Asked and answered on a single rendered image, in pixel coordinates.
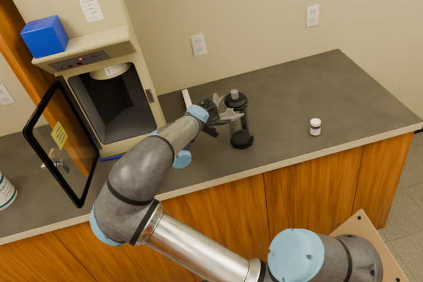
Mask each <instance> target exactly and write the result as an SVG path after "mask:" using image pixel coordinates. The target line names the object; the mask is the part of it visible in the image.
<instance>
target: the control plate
mask: <svg viewBox="0 0 423 282"><path fill-rule="evenodd" d="M92 55H94V57H92ZM99 58H101V60H100V59H99ZM79 59H81V60H79ZM93 59H94V60H95V61H93ZM106 59H110V57H109V56H108V54H107V53H106V52H105V51H104V50H102V51H99V52H95V53H92V54H87V55H83V56H80V57H75V58H72V59H67V60H63V61H60V62H55V63H52V64H47V65H49V66H50V67H52V68H54V69H55V70H57V71H64V70H67V69H71V68H75V67H79V66H82V65H87V64H92V63H94V62H99V61H102V60H106ZM86 61H88V63H86ZM79 62H80V63H82V65H77V64H76V63H79ZM69 65H72V67H68V66H69ZM62 67H63V69H61V68H62Z"/></svg>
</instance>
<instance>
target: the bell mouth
mask: <svg viewBox="0 0 423 282"><path fill-rule="evenodd" d="M131 64H132V63H131V62H126V63H123V64H118V65H114V66H111V67H106V68H103V69H99V70H94V71H91V72H90V76H91V77H92V78H93V79H97V80H104V79H110V78H113V77H116V76H119V75H120V74H122V73H124V72H125V71H127V70H128V69H129V68H130V66H131Z"/></svg>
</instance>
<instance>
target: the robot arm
mask: <svg viewBox="0 0 423 282"><path fill-rule="evenodd" d="M224 97H226V95H224V96H222V97H220V98H219V97H218V95H217V94H216V93H214V95H213V101H212V100H211V99H210V98H209V97H207V98H205V99H203V100H201V101H199V102H197V105H194V104H192V105H191V106H190V107H189V108H188V110H186V111H185V115H184V116H183V117H181V118H179V119H177V120H175V121H173V122H171V123H169V124H167V125H165V126H163V127H160V128H158V129H157V130H155V131H153V132H152V133H150V135H149V136H148V137H145V138H144V139H143V140H141V141H140V142H139V143H137V144H136V145H134V146H133V147H132V148H131V149H130V150H129V151H127V152H126V153H125V154H124V155H123V156H122V157H121V158H120V159H119V160H118V161H117V162H116V163H115V165H114V166H113V167H112V169H111V171H110V173H109V176H108V178H107V180H106V182H105V184H104V186H103V188H102V190H101V192H100V194H99V196H98V197H97V199H96V200H95V202H94V204H93V209H92V211H91V214H90V217H89V222H90V224H91V229H92V231H93V233H94V234H95V236H96V237H97V238H98V239H99V240H101V241H102V242H104V243H105V244H108V245H112V246H116V245H117V246H122V245H125V244H127V243H129V244H130V245H132V246H134V247H136V246H139V245H147V246H148V247H150V248H151V249H153V250H155V251H157V252H159V253H160V254H162V255H163V256H166V257H167V258H169V259H171V260H172V261H174V262H176V263H178V264H179V265H181V266H183V267H184V268H186V269H188V270H190V271H191V272H193V273H195V274H197V275H198V276H200V277H202V278H203V279H205V280H207V281H209V282H382V281H383V265H382V261H381V258H380V255H379V253H378V251H377V250H376V249H375V247H374V246H373V245H372V243H371V242H369V241H368V240H366V239H365V238H363V237H360V236H357V235H353V234H342V235H338V236H335V237H331V236H328V235H323V234H318V233H315V232H312V231H310V230H307V229H302V228H289V229H286V230H283V231H282V232H280V233H279V234H278V235H277V236H276V237H275V238H274V239H273V241H272V243H271V245H270V247H269V250H271V251H270V253H268V263H265V262H263V261H261V260H260V259H258V258H254V259H251V260H247V259H245V258H243V257H242V256H240V255H238V254H236V253H235V252H233V251H231V250H230V249H228V248H226V247H224V246H223V245H221V244H219V243H218V242H216V241H214V240H212V239H211V238H209V237H207V236H205V235H204V234H202V233H201V232H199V231H197V230H195V229H193V228H192V227H190V226H189V225H186V224H185V223H183V222H182V221H180V220H178V219H177V218H174V217H173V216H171V215H170V214H168V213H166V212H164V210H163V209H162V204H161V202H160V201H158V200H157V199H155V198H154V197H155V196H156V193H157V192H158V190H159V188H160V185H161V183H162V181H163V179H164V176H165V175H166V173H167V171H168V169H169V168H170V167H171V166H172V167H174V168H176V169H182V168H184V167H186V166H187V165H188V164H189V163H190V162H191V154H190V152H189V151H190V149H191V148H192V146H193V144H194V142H195V140H196V139H197V137H198V135H199V134H200V132H201V131H203V132H205V133H207V134H209V136H212V137H214V138H217V136H218V135H219V133H218V132H217V130H216V128H214V127H211V126H214V125H225V124H228V123H231V121H234V120H236V119H238V118H240V117H241V116H244V113H239V114H235V113H234V111H233V109H232V108H227V109H226V112H225V113H221V114H219V115H218V107H219V106H220V105H221V104H222V100H223V98H224Z"/></svg>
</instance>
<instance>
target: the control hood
mask: <svg viewBox="0 0 423 282"><path fill-rule="evenodd" d="M102 50H104V51H105V52H106V53H107V54H108V56H109V57H110V58H111V59H113V58H116V57H121V56H124V55H128V54H133V53H136V52H137V47H136V44H135V42H134V39H133V36H132V33H131V31H130V27H129V25H123V26H119V27H116V28H111V29H108V30H103V31H99V32H96V33H91V34H88V35H83V36H80V37H75V38H71V39H69V42H68V44H67V47H66V50H65V52H61V53H58V54H53V55H49V56H46V57H41V58H38V59H35V58H33V60H32V64H34V65H36V66H38V67H40V68H41V69H43V70H45V71H47V72H49V73H51V74H54V73H57V72H61V71H57V70H55V69H54V68H52V67H50V66H49V65H47V64H52V63H55V62H60V61H63V60H67V59H72V58H75V57H80V56H83V55H87V54H92V53H95V52H99V51H102ZM62 71H63V70H62Z"/></svg>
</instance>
